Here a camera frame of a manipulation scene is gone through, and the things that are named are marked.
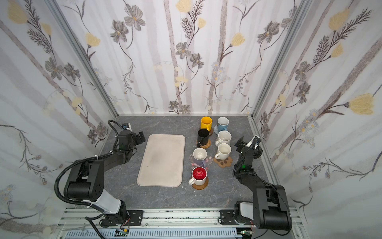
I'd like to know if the brown paw shaped coaster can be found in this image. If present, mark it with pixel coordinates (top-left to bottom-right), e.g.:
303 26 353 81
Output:
213 156 233 168

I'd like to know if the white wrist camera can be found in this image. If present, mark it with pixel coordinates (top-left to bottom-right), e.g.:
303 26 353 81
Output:
246 135 262 148
121 123 132 131

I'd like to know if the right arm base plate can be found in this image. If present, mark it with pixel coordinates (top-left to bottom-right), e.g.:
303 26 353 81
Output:
218 209 252 226

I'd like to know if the black mug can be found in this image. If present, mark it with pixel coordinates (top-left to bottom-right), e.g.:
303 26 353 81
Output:
197 128 210 147

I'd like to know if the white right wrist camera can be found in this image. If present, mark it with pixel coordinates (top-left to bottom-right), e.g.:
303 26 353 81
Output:
246 135 262 148

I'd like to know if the blue floral mug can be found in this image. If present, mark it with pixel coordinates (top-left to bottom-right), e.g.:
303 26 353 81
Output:
217 117 229 132

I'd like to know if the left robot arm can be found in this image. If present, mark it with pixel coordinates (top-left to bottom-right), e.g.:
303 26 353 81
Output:
54 129 146 227

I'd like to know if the white speckled mug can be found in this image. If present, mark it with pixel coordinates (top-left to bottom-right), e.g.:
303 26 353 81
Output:
215 130 232 147

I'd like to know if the beige plastic tray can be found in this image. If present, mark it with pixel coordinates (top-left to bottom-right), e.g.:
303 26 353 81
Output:
137 134 186 187

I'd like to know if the blue grey woven coaster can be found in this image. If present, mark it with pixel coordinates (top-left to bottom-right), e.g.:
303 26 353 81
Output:
213 125 219 135

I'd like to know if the light brown cork coaster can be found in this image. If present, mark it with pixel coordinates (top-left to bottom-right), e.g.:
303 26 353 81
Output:
192 177 209 190

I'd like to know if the plain white mug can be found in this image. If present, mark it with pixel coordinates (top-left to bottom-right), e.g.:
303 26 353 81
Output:
214 143 231 160

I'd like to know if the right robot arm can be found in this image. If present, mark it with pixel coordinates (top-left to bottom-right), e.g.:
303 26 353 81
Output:
232 136 292 233

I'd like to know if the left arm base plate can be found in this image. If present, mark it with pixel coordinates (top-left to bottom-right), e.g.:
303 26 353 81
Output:
99 210 144 227

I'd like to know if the white mug red inside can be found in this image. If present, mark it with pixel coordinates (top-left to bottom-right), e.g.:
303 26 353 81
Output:
188 166 208 186

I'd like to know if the white grey mug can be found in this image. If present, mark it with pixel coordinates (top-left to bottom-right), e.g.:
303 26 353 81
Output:
193 148 207 163

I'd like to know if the rattan woven round coaster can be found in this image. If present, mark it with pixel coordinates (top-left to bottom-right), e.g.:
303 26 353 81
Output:
197 139 211 149

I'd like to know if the pink flower shaped coaster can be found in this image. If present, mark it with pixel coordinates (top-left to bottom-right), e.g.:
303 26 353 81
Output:
190 154 213 171

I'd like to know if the yellow mug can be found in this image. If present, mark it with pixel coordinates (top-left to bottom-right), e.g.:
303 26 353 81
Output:
200 117 212 132

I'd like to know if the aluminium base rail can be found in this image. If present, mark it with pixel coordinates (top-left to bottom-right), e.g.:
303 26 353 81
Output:
54 208 308 239

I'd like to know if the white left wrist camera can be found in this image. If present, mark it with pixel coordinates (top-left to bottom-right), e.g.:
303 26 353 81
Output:
121 123 132 131

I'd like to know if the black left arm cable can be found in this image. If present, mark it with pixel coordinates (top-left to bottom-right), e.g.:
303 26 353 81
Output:
53 119 126 239

